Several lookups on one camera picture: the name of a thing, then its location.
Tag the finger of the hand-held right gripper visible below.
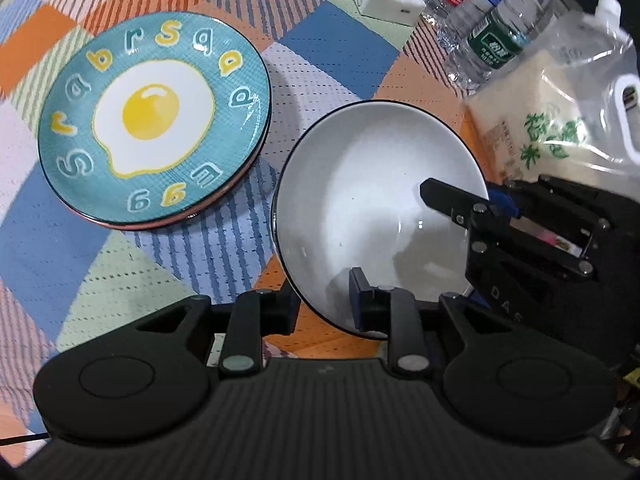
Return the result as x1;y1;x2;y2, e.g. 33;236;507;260
419;177;503;233
490;174;615;283

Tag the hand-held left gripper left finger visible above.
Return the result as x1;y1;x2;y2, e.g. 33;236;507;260
135;280;301;380

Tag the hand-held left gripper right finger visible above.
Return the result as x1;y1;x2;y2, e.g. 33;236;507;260
349;266;526;378

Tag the white bowl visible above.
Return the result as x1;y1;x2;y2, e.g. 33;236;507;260
270;100;491;338

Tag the blue fried egg plate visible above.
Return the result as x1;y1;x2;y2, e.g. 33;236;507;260
37;11;272;226

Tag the clear rice bag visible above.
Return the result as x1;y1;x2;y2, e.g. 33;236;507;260
465;50;640;197

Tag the green label water bottle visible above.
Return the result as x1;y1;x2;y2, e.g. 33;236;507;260
444;0;572;95

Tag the clear plastic jug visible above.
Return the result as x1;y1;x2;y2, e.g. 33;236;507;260
539;0;640;171

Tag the patchwork tablecloth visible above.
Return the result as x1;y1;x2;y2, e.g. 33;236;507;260
0;0;506;443

